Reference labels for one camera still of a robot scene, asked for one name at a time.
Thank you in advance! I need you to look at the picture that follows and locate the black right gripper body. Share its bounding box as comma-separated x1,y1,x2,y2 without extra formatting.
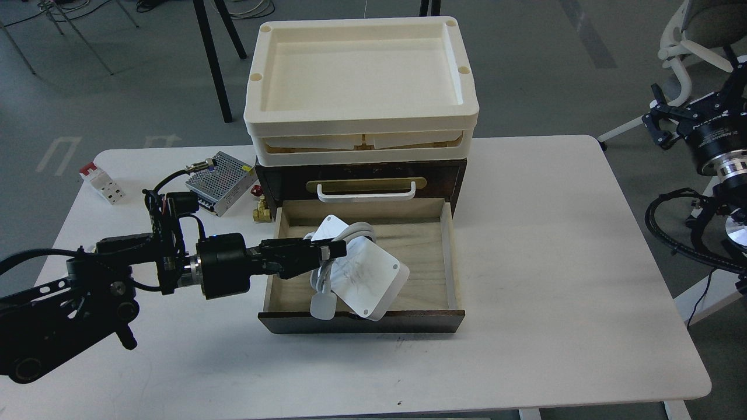
684,93,746,177

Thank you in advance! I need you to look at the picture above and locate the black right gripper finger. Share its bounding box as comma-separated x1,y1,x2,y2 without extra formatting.
642,83,694,151
721,46,746,111

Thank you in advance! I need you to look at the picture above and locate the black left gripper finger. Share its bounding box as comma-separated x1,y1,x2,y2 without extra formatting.
278,239,347,279

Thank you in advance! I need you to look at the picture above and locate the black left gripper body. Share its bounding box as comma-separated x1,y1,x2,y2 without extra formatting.
196,232,304,300

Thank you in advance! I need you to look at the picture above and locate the white charger with cable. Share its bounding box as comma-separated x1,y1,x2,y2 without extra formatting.
304,215,410,321

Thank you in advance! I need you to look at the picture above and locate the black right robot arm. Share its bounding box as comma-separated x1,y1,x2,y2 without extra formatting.
642,46,746,293

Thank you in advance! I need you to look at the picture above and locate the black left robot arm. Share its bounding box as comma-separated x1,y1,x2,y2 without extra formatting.
1,183,347,384

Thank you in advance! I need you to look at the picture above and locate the metal mesh power supply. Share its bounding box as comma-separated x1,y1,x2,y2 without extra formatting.
185,151,258,217

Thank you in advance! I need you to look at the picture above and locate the open wooden drawer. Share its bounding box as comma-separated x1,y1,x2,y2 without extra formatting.
259,198,465,334

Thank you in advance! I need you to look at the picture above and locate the white red circuit breaker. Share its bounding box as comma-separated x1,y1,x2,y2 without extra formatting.
78,162,125,204

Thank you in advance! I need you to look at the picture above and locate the cream plastic stacked tray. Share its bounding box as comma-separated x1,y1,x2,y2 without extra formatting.
245,16,479,167

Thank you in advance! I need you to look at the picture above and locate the brass valve red handle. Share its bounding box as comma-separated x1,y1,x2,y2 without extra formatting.
250,184,273,223

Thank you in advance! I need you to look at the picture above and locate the white cabinet handle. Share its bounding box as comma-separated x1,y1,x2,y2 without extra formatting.
316,181,417,203

